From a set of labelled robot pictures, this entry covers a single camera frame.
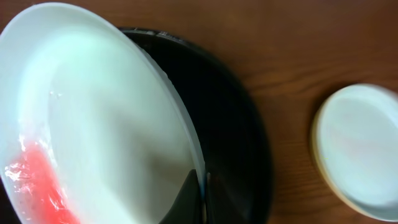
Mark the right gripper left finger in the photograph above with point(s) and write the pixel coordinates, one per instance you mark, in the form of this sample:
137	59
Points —
187	206

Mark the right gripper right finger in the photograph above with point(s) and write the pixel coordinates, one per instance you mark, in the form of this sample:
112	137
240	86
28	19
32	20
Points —
219	207

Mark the pale green plate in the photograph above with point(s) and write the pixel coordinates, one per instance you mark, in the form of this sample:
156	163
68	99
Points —
92	129
354	145

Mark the round black tray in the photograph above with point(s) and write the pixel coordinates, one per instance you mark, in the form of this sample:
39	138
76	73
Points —
230	129

